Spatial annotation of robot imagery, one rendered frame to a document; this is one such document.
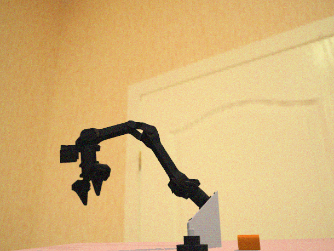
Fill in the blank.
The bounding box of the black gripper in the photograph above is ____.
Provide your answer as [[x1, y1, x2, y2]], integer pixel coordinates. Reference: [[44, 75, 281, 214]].
[[72, 157, 110, 206]]

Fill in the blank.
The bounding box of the orange knob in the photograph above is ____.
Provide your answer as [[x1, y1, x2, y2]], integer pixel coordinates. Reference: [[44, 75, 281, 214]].
[[237, 235, 261, 250]]

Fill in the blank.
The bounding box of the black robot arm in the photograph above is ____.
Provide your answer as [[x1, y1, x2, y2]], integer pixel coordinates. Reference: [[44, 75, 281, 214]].
[[60, 120, 211, 210]]

